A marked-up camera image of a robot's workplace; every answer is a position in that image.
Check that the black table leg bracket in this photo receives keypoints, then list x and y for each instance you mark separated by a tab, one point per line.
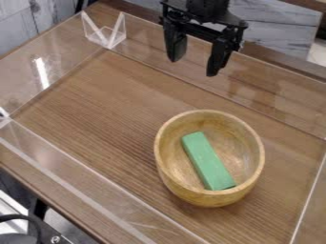
56	229

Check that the green rectangular block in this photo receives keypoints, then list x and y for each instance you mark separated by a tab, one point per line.
208	166

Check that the clear acrylic corner bracket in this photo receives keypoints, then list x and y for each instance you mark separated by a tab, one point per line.
106	37

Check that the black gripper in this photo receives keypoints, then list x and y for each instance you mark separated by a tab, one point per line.
207	20

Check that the brown wooden bowl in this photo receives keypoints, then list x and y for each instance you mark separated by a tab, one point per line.
237	146

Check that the clear acrylic tray wall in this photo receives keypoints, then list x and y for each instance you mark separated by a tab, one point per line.
112	215

